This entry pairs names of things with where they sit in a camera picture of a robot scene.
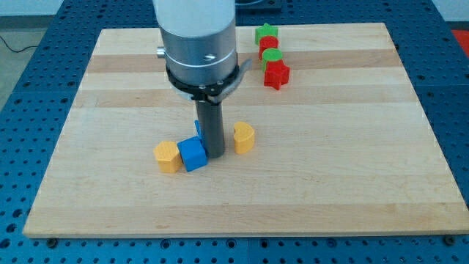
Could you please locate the yellow heart block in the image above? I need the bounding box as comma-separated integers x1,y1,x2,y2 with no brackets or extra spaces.
233,121,255,154

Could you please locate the red star block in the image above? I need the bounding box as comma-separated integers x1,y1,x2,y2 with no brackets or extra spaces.
264,59,290,90

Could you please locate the green star block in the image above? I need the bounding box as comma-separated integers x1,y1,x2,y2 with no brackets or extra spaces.
254,23,278,45

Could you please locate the red cylinder block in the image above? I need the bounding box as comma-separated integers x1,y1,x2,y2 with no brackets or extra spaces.
258,35,278,60

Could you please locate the black cable on floor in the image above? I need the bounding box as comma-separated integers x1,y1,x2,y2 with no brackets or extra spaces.
0,35,40,54

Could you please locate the yellow pentagon block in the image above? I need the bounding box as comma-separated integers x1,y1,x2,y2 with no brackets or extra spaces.
153,141,182,173

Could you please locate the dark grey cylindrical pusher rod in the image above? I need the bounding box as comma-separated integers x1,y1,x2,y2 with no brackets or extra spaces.
195,101,225,158

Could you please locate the green cylinder block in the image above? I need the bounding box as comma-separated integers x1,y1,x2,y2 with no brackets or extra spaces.
261,48,283,72

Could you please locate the wooden board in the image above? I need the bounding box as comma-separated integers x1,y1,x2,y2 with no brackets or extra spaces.
23,23,468,238

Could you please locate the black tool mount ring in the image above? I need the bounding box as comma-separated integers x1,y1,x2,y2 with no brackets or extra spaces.
166,59,252,105

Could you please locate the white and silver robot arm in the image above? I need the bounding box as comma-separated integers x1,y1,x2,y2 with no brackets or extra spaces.
153,0,252,158

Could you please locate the blue block behind rod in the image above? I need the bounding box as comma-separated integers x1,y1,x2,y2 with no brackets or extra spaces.
194,120,203,145

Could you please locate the blue cube block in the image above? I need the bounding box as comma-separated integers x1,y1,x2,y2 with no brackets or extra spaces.
177,136,208,172

